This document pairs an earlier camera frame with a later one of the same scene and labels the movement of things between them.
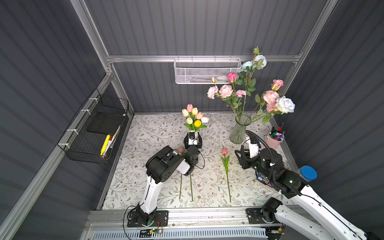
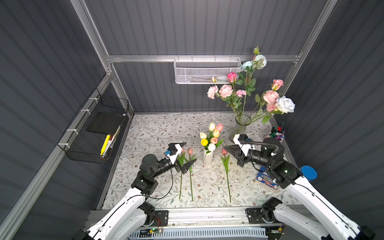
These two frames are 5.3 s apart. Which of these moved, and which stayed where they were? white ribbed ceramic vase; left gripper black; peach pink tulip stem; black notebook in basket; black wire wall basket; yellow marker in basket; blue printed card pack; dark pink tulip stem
Moved: left gripper black; white ribbed ceramic vase
Stayed: dark pink tulip stem; black wire wall basket; black notebook in basket; blue printed card pack; yellow marker in basket; peach pink tulip stem
